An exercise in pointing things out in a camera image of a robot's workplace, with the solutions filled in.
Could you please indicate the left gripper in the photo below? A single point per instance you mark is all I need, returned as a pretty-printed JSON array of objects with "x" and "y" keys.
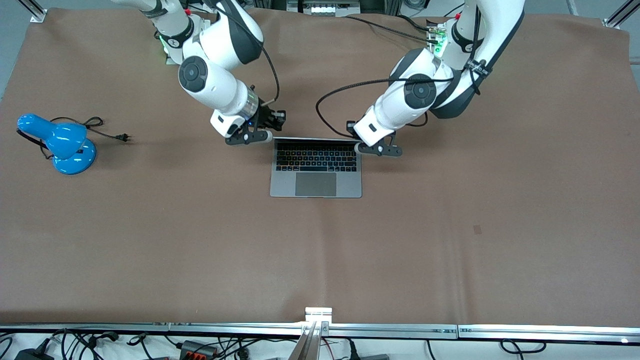
[{"x": 350, "y": 129}]

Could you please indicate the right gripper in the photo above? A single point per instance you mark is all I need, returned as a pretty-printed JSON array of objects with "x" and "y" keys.
[{"x": 268, "y": 117}]

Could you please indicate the grey laptop with black keyboard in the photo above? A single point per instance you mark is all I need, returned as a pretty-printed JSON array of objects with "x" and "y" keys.
[{"x": 316, "y": 185}]

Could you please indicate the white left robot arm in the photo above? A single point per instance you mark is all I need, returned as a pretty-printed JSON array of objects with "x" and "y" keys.
[{"x": 425, "y": 92}]

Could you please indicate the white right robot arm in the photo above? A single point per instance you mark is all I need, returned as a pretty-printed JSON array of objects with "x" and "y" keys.
[{"x": 215, "y": 85}]

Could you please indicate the grey equipment box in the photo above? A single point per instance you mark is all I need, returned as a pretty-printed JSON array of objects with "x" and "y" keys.
[{"x": 325, "y": 7}]

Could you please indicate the brown table cover sheet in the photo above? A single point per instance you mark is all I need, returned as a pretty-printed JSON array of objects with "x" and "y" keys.
[{"x": 320, "y": 250}]

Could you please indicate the black power plug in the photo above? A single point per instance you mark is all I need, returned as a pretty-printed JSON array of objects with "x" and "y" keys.
[{"x": 352, "y": 350}]

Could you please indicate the grey orange connector block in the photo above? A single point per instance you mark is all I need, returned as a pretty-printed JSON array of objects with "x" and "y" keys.
[{"x": 197, "y": 348}]

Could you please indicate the black power adapter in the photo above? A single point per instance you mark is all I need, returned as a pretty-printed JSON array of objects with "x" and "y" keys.
[{"x": 32, "y": 354}]

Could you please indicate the shiny metal mount bracket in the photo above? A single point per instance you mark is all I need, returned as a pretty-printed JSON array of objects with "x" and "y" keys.
[{"x": 318, "y": 314}]

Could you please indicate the aluminium table edge rail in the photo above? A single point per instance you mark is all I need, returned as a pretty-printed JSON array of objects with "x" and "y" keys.
[
  {"x": 390, "y": 331},
  {"x": 550, "y": 333},
  {"x": 235, "y": 329},
  {"x": 85, "y": 327}
]

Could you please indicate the aluminium camera pole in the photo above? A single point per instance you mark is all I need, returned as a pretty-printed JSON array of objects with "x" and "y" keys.
[{"x": 310, "y": 345}]

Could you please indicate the aluminium frame profile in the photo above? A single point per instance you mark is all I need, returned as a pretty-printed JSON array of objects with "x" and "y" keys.
[
  {"x": 620, "y": 15},
  {"x": 35, "y": 11}
]

